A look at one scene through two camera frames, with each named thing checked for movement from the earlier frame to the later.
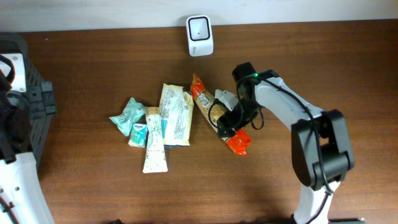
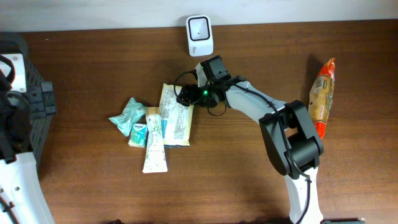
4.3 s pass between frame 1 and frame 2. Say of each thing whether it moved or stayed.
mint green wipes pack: stayed
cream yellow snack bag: stayed
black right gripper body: moved
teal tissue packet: stayed
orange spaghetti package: moved
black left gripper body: stayed
